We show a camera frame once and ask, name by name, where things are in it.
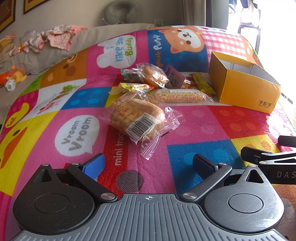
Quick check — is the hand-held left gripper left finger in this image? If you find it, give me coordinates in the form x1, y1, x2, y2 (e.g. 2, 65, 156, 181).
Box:
33, 153, 119, 204

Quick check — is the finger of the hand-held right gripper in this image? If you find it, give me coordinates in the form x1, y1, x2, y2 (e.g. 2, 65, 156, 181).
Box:
240, 147, 296, 166
278, 136, 296, 147

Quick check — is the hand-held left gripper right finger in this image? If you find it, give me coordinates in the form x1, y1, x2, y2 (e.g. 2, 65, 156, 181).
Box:
181, 153, 269, 203

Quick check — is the yellow cardboard box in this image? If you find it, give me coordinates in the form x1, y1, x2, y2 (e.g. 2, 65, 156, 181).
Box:
208, 51, 281, 114

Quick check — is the large bread loaf packet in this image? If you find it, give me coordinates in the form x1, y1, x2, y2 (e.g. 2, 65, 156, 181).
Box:
98, 90, 185, 160

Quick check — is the clear grain bar packet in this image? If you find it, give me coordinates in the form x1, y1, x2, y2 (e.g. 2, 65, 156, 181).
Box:
148, 89, 214, 103

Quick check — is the yellow snack bar packet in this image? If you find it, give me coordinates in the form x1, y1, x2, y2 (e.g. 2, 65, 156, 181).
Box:
190, 73, 216, 94

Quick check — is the yellow red snack packet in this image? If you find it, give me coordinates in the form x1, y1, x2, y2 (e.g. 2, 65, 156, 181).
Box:
109, 83, 154, 95

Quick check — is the purple snack packet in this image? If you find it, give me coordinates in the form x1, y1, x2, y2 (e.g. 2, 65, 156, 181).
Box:
163, 64, 191, 90

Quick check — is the green snack packet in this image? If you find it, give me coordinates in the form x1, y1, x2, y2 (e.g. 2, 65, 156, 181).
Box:
121, 68, 145, 83

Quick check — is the round bun packet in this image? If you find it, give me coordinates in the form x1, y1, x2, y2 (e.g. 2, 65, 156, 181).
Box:
136, 63, 170, 89

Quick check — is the colourful printed play mat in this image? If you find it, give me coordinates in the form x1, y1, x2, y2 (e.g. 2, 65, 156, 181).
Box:
0, 25, 296, 241

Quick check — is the beige sofa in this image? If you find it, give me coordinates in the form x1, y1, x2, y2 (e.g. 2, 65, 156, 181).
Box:
0, 23, 154, 123

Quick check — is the orange plush toy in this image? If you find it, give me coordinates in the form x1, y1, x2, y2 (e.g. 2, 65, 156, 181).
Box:
0, 65, 27, 91

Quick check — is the pink floral clothes pile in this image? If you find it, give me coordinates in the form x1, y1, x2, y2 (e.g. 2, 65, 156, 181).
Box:
20, 24, 88, 52

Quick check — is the grey neck pillow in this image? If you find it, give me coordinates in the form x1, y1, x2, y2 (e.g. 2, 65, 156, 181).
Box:
103, 0, 142, 25

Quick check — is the grey curtain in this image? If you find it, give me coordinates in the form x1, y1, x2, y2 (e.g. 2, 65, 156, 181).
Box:
183, 0, 229, 29

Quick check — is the small framed wall picture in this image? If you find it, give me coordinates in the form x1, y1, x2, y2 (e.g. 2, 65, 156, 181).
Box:
23, 0, 50, 14

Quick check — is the large framed wall picture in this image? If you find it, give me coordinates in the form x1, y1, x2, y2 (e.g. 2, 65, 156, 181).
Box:
0, 0, 16, 32

